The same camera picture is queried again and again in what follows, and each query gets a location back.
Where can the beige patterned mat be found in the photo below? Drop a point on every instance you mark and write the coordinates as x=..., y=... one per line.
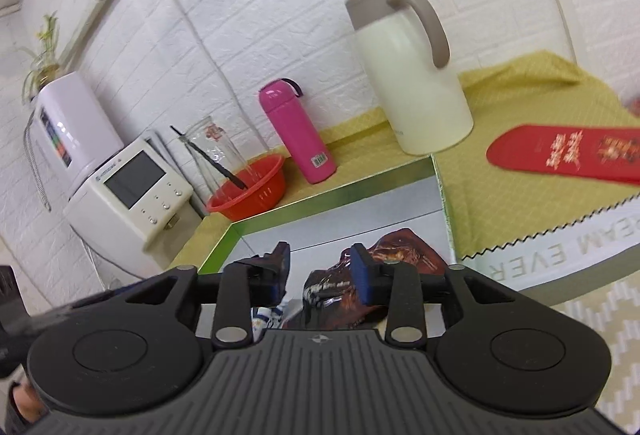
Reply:
x=615, y=355

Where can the potted green plant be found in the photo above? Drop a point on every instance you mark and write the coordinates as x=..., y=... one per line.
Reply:
x=45, y=60

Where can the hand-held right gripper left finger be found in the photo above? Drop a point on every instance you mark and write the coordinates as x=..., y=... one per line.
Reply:
x=283, y=267

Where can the cream thermos jug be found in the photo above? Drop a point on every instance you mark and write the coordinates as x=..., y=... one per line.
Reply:
x=410, y=80

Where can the white appliance with screen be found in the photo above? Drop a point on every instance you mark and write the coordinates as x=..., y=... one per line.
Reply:
x=115, y=210

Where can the person's left hand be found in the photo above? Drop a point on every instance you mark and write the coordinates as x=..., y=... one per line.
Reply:
x=27, y=402

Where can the glossy brown snack packet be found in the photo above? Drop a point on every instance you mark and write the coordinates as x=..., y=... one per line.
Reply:
x=400, y=250

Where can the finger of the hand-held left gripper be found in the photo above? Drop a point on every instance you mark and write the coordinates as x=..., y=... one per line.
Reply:
x=55, y=312

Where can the clear drinking glass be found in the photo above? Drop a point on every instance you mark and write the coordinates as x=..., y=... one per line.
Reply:
x=215, y=150

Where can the pink insulated bottle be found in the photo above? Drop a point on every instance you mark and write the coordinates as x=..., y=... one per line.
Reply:
x=297, y=130

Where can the yellow green tablecloth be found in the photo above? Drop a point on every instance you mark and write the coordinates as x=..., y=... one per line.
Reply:
x=525, y=105

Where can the red envelope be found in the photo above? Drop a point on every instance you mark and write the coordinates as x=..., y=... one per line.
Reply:
x=560, y=155

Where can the red plastic basket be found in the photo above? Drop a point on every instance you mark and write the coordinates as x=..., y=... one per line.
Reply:
x=260, y=187

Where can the blue white snack packet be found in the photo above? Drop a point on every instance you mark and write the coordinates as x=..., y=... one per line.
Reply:
x=267, y=320

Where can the white water purifier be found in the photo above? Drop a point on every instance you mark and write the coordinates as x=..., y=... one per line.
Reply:
x=80, y=125

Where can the green cardboard box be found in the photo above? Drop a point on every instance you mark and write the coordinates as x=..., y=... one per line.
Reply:
x=340, y=195

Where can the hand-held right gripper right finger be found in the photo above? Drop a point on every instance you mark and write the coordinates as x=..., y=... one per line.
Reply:
x=360, y=272

